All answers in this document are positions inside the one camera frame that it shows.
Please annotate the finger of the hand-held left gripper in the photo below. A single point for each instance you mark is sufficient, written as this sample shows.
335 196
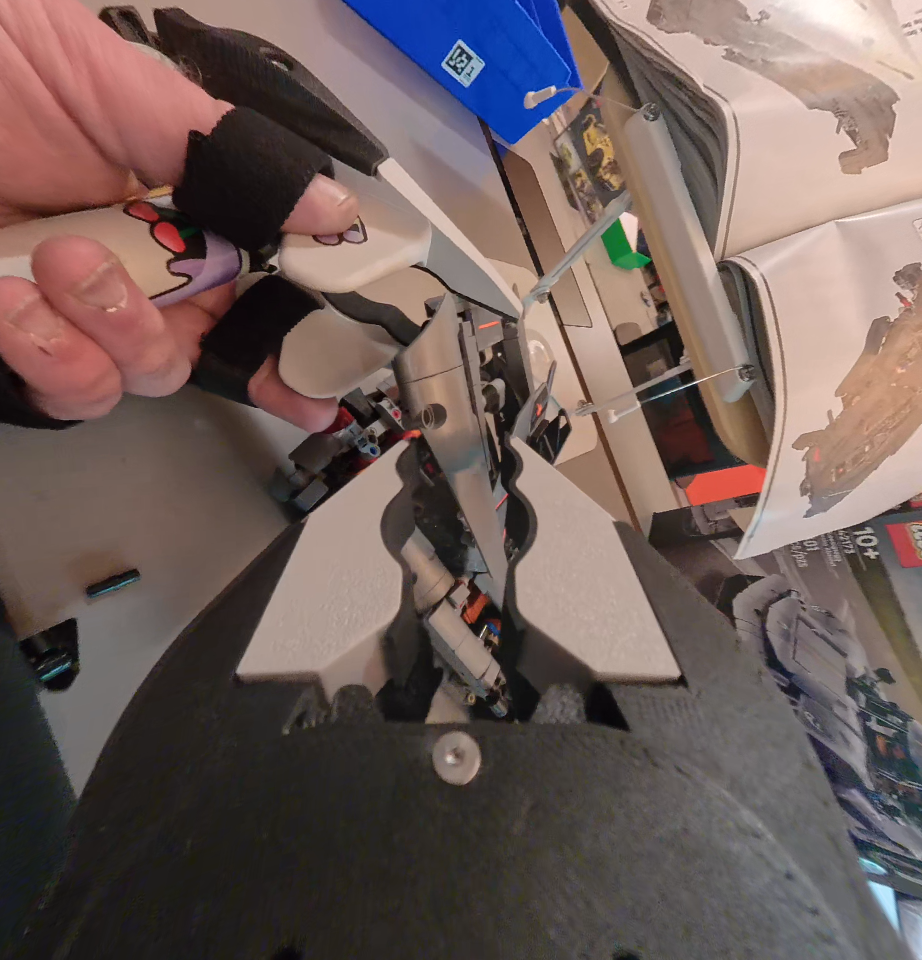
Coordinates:
420 214

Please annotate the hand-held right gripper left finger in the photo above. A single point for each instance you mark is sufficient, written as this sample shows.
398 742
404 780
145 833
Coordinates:
326 600

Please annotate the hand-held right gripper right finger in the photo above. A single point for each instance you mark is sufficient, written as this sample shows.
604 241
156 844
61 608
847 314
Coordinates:
596 600

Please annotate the grey lego car model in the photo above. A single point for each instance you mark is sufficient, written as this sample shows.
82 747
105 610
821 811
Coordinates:
446 600

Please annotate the grey and black lego door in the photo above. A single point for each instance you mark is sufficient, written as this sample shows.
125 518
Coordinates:
446 420

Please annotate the lego set box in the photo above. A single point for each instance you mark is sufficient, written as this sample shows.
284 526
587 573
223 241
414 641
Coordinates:
843 675

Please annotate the lego instruction booklet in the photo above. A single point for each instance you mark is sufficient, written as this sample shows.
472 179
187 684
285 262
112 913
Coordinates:
791 187

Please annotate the person's left hand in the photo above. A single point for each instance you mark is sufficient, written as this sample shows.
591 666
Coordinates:
71 112

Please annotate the blue plastic bin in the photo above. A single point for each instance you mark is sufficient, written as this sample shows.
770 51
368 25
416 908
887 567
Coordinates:
416 37

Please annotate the orange box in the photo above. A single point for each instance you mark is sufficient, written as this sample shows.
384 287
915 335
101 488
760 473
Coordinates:
723 484

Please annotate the yellow car leaflet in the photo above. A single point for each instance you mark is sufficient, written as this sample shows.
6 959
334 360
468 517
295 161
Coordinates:
592 157

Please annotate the green plastic bin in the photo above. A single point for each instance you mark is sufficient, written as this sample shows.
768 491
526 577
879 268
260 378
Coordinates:
622 244

